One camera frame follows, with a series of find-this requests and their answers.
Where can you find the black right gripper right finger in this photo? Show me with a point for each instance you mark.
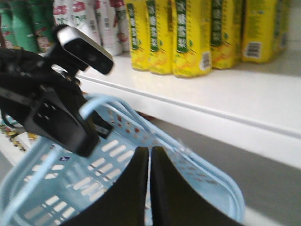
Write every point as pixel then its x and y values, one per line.
pixel 185 194

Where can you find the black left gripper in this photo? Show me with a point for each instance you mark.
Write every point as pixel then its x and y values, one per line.
pixel 41 93

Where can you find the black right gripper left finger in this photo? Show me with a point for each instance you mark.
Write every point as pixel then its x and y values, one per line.
pixel 123 204

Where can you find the light blue plastic basket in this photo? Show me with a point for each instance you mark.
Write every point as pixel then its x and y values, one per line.
pixel 51 185

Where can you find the white store shelving unit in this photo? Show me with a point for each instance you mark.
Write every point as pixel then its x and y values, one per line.
pixel 246 121

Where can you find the yellow pear drink carton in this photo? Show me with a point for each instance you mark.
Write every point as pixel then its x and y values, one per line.
pixel 191 38
pixel 139 34
pixel 161 36

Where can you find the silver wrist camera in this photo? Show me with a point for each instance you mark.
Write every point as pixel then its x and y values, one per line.
pixel 83 48

